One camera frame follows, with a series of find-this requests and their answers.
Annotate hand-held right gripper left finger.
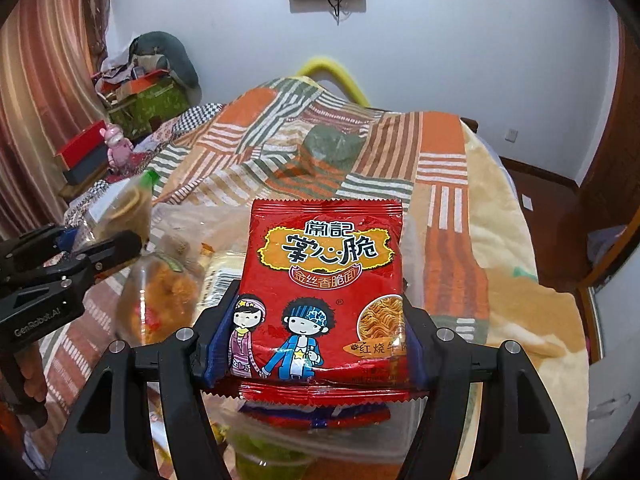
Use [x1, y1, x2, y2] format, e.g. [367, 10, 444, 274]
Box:
[47, 280, 246, 480]

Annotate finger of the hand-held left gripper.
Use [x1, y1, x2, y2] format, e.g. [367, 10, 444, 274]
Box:
[0, 226, 80, 281]
[0, 231, 145, 311]

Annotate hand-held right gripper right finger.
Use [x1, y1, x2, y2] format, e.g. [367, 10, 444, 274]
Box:
[400, 295, 596, 480]

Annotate clear bag of brown snacks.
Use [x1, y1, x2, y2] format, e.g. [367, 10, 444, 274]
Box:
[74, 169, 162, 271]

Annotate red snack packet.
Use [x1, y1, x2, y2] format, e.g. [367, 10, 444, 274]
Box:
[207, 197, 432, 406]
[239, 400, 392, 432]

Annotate clear plastic container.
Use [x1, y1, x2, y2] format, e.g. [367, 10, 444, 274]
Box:
[150, 200, 430, 480]

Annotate clear bag of fried snacks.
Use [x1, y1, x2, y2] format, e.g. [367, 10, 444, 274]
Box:
[116, 237, 207, 347]

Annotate person's left hand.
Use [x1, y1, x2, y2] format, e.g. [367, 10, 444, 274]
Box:
[18, 350, 51, 408]

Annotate dark grey box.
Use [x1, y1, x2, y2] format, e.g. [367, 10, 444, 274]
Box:
[62, 157, 114, 187]

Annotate pink toy figure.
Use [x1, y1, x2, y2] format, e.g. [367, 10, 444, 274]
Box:
[99, 122, 135, 179]

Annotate red box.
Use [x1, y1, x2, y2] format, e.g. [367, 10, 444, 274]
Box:
[54, 120, 109, 169]

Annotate red patterned cloth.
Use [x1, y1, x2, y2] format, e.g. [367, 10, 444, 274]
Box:
[61, 125, 177, 227]

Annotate green jelly cup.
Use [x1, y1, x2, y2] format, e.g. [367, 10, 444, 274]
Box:
[231, 432, 312, 480]

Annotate cream plush blanket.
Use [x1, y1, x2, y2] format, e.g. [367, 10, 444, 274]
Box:
[412, 115, 595, 480]

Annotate green patterned box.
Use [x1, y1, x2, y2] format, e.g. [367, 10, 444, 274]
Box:
[107, 80, 194, 137]

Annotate striped orange curtain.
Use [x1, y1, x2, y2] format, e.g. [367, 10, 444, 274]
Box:
[0, 0, 109, 242]

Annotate black white checkered cloth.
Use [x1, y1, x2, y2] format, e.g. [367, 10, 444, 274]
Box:
[169, 102, 227, 129]

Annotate patchwork striped blanket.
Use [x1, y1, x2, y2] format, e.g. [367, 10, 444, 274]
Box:
[37, 76, 493, 480]

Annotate yellow bed frame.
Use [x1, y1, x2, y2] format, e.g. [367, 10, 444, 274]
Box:
[292, 57, 369, 107]

